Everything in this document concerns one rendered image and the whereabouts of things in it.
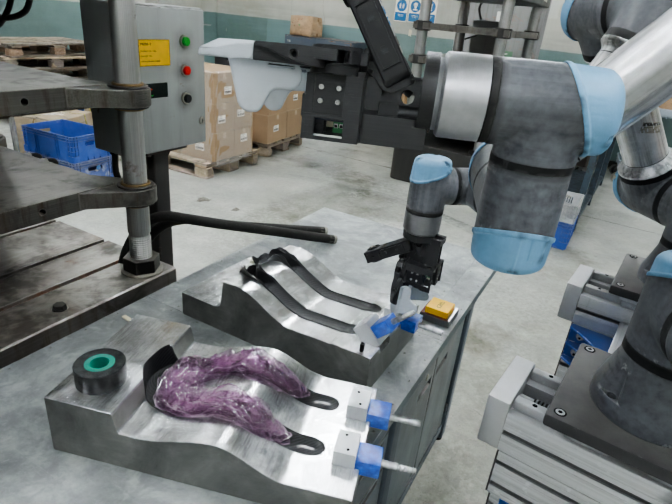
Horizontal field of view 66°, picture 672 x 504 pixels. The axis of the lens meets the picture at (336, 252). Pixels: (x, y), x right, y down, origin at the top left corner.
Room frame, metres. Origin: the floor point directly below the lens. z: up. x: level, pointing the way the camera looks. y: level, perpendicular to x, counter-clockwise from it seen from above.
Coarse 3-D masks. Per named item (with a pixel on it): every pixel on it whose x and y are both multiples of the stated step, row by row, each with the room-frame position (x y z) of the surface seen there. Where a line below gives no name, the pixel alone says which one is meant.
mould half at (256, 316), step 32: (192, 288) 1.08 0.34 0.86; (224, 288) 1.00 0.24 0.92; (256, 288) 0.99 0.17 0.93; (288, 288) 1.04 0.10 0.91; (352, 288) 1.11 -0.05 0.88; (224, 320) 1.00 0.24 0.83; (256, 320) 0.95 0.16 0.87; (288, 320) 0.94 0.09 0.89; (352, 320) 0.96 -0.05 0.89; (288, 352) 0.91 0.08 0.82; (320, 352) 0.88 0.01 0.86; (352, 352) 0.84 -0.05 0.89; (384, 352) 0.89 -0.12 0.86
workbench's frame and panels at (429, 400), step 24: (456, 336) 1.47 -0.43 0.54; (432, 360) 0.99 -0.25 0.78; (456, 360) 1.54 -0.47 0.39; (432, 384) 1.29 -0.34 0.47; (408, 408) 1.10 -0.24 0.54; (432, 408) 1.36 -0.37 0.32; (384, 432) 0.76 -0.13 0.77; (408, 432) 1.14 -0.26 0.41; (432, 432) 1.43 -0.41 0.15; (384, 456) 0.98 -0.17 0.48; (408, 456) 1.19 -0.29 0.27; (360, 480) 0.85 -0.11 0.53; (384, 480) 0.98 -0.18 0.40; (408, 480) 1.25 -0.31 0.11
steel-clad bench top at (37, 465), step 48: (288, 240) 1.55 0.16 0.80; (384, 240) 1.63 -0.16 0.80; (384, 288) 1.28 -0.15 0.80; (432, 288) 1.31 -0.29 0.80; (480, 288) 1.34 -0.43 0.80; (96, 336) 0.93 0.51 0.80; (432, 336) 1.06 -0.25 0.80; (0, 384) 0.75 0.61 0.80; (48, 384) 0.77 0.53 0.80; (384, 384) 0.86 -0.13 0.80; (0, 432) 0.64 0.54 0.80; (48, 432) 0.65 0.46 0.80; (0, 480) 0.55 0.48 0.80; (48, 480) 0.56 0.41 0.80; (96, 480) 0.57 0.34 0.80; (144, 480) 0.57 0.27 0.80
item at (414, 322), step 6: (384, 312) 0.98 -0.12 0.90; (408, 318) 0.97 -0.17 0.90; (414, 318) 0.97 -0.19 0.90; (420, 318) 0.97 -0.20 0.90; (402, 324) 0.96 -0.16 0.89; (408, 324) 0.96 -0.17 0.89; (414, 324) 0.95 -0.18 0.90; (420, 324) 0.96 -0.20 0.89; (408, 330) 0.95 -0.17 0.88; (414, 330) 0.95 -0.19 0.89; (426, 330) 0.95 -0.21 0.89; (432, 330) 0.95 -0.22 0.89; (438, 330) 0.94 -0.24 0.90
